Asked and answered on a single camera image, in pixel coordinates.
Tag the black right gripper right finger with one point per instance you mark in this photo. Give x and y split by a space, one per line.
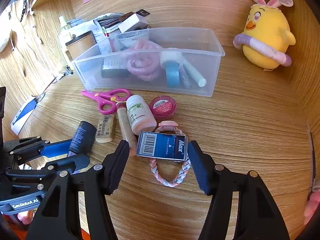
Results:
258 216

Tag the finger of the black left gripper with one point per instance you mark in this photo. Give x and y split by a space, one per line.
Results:
70 164
55 149

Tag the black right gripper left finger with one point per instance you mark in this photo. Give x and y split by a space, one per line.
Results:
58 215

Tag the dark purple lipstick tube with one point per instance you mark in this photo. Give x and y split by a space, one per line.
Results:
83 139

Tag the blue Max staples box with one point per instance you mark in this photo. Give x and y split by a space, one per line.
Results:
162 146

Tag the pink knitted cloth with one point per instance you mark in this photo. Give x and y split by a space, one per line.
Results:
143 60

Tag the blue tape roll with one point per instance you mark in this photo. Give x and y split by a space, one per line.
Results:
172 73

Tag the beige bandage roll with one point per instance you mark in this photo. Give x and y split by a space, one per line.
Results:
171 56

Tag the pale green stick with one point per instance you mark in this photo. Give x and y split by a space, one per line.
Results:
194 73

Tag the beige AB glue stick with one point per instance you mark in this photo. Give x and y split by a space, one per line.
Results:
105 129

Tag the blue white carton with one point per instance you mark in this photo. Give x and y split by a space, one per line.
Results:
23 114

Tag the pink foot-shaped toy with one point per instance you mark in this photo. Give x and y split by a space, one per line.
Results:
312 204

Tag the pink scissors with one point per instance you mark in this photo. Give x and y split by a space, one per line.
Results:
107 100

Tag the beige concealer tube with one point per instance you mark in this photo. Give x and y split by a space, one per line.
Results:
125 128

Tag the white pill bottle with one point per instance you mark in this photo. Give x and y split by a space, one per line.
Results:
139 114

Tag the brown lidded mug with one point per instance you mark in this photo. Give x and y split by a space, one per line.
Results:
80 44

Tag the red round tin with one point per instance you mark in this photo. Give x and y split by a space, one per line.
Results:
163 107

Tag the yellow green spray bottle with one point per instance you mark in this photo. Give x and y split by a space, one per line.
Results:
64 35

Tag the white bowl of trinkets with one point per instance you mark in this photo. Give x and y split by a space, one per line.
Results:
130 38

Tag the stack of papers and books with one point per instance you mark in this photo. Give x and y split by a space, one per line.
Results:
103 27

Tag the small white box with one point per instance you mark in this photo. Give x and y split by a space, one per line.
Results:
132 23

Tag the clear plastic storage box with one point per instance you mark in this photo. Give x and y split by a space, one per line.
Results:
199 46

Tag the yellow chick plush toy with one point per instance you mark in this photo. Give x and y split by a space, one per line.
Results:
267 35

